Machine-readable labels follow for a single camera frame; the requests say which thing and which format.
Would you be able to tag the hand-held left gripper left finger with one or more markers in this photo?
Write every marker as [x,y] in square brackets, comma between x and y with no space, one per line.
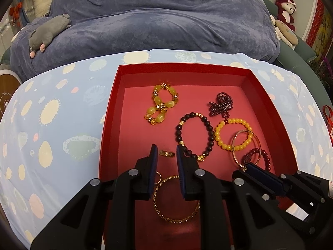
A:
[153,172]

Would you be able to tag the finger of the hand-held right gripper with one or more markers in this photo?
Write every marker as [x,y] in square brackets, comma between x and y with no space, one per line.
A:
[257,187]
[268,178]

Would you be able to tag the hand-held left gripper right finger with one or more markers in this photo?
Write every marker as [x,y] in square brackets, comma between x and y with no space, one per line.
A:
[181,179]

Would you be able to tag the thin gold bangle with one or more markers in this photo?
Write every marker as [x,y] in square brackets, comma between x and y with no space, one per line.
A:
[259,145]

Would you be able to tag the red cardboard box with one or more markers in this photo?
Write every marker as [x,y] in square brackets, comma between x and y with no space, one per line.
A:
[135,135]

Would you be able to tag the red gift bag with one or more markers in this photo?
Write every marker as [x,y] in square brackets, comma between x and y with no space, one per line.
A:
[329,119]

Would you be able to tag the blue spotted bed sheet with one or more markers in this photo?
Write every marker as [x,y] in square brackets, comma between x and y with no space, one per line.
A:
[52,135]

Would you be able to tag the potted plant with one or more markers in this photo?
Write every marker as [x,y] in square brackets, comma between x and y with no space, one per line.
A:
[321,69]

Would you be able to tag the green sofa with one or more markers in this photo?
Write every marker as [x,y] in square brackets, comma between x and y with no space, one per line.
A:
[296,54]

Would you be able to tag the beige plush toy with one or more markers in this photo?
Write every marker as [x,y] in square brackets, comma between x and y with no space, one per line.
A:
[287,35]

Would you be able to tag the purple-blue plush blanket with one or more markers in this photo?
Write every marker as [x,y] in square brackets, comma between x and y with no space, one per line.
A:
[156,18]

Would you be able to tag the red monkey plush toy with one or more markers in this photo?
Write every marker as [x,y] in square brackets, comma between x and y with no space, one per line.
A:
[285,15]

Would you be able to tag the round wooden white-rimmed device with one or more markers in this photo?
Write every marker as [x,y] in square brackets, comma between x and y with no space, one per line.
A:
[6,96]

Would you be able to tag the grey plush toy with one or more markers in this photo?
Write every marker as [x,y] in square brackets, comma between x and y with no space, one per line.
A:
[46,32]

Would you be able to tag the red ribbon bow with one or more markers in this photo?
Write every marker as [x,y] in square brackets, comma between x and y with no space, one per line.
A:
[16,9]

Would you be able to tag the red wall banner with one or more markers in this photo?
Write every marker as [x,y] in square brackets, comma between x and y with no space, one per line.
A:
[314,20]

